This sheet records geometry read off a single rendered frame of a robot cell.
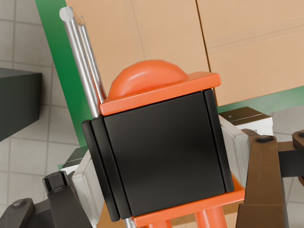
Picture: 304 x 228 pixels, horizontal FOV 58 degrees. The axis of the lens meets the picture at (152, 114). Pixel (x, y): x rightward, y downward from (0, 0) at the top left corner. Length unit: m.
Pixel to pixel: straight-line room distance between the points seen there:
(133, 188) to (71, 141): 1.39
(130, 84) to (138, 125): 0.03
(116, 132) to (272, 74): 0.88
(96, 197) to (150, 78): 0.08
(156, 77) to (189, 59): 0.75
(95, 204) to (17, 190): 1.60
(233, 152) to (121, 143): 0.07
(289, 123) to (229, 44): 0.86
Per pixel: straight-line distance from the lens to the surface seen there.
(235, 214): 0.62
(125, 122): 0.16
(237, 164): 0.16
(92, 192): 0.16
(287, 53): 1.03
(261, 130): 0.97
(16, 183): 1.74
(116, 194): 0.18
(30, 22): 1.56
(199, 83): 0.16
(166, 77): 0.18
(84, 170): 0.16
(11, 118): 1.27
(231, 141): 0.16
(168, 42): 0.92
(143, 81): 0.18
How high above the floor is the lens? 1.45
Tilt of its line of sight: 79 degrees down
